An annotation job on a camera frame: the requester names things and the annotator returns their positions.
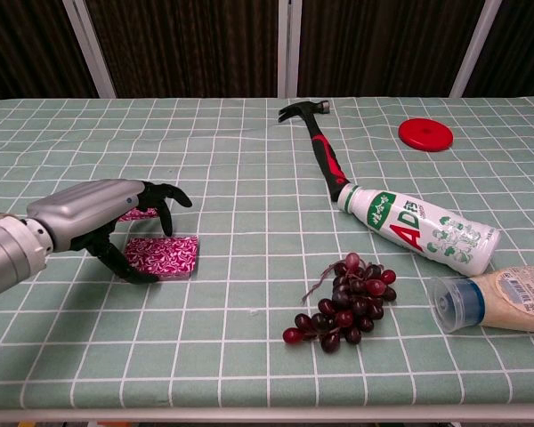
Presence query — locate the dark ribbed partition panel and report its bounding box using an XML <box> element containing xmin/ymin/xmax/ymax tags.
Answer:
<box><xmin>464</xmin><ymin>0</ymin><xmax>534</xmax><ymax>100</ymax></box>
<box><xmin>83</xmin><ymin>0</ymin><xmax>280</xmax><ymax>100</ymax></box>
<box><xmin>297</xmin><ymin>0</ymin><xmax>487</xmax><ymax>99</ymax></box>
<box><xmin>0</xmin><ymin>0</ymin><xmax>101</xmax><ymax>109</ymax></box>

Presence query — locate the dark red grape bunch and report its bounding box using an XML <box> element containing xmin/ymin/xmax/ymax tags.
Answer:
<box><xmin>282</xmin><ymin>252</ymin><xmax>398</xmax><ymax>354</ymax></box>

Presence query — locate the mayonnaise squeeze bottle blue cap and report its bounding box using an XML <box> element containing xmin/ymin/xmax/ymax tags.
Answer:
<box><xmin>428</xmin><ymin>265</ymin><xmax>534</xmax><ymax>334</ymax></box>

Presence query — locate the red round disc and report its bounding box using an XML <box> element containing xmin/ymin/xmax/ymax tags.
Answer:
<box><xmin>398</xmin><ymin>117</ymin><xmax>455</xmax><ymax>153</ymax></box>

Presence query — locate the green checked tablecloth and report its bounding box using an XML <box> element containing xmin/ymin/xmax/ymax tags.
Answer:
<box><xmin>0</xmin><ymin>95</ymin><xmax>534</xmax><ymax>411</ymax></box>

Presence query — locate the pink patterned box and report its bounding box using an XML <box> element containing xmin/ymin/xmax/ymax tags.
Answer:
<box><xmin>123</xmin><ymin>235</ymin><xmax>200</xmax><ymax>281</ymax></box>

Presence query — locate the white AD drink bottle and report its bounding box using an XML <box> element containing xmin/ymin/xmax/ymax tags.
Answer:
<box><xmin>336</xmin><ymin>182</ymin><xmax>502</xmax><ymax>276</ymax></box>

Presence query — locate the white frame post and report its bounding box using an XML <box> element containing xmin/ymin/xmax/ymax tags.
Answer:
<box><xmin>61</xmin><ymin>0</ymin><xmax>117</xmax><ymax>100</ymax></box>
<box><xmin>277</xmin><ymin>0</ymin><xmax>303</xmax><ymax>100</ymax></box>
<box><xmin>449</xmin><ymin>0</ymin><xmax>504</xmax><ymax>99</ymax></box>

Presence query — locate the white table frame edge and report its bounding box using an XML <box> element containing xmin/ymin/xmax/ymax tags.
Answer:
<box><xmin>0</xmin><ymin>405</ymin><xmax>534</xmax><ymax>423</ymax></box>

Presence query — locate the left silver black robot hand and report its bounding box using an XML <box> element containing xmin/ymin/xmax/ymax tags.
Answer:
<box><xmin>26</xmin><ymin>179</ymin><xmax>193</xmax><ymax>286</ymax></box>

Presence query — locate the black red claw hammer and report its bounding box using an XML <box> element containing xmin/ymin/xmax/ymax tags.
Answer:
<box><xmin>278</xmin><ymin>100</ymin><xmax>351</xmax><ymax>204</ymax></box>

